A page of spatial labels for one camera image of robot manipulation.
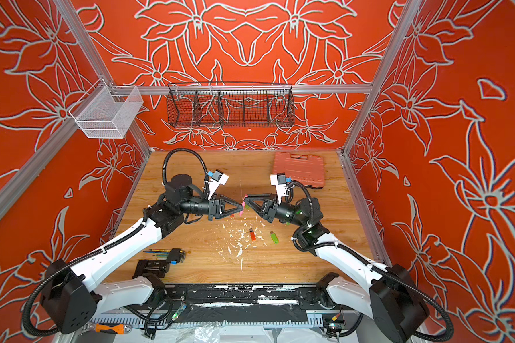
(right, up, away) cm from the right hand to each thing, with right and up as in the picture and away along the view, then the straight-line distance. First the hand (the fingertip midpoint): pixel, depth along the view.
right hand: (246, 200), depth 64 cm
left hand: (-2, -2, +1) cm, 3 cm away
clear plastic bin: (-63, +35, +29) cm, 78 cm away
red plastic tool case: (+31, +9, +44) cm, 55 cm away
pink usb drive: (-1, -4, 0) cm, 4 cm away
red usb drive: (+2, -18, +24) cm, 30 cm away
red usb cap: (-4, -5, 0) cm, 6 cm away
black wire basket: (-9, +41, +36) cm, 55 cm away
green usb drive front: (+11, -19, +24) cm, 33 cm away
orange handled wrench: (-42, -42, +4) cm, 60 cm away
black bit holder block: (-33, -27, +14) cm, 45 cm away
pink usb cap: (0, +1, 0) cm, 1 cm away
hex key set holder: (-29, -24, +18) cm, 42 cm away
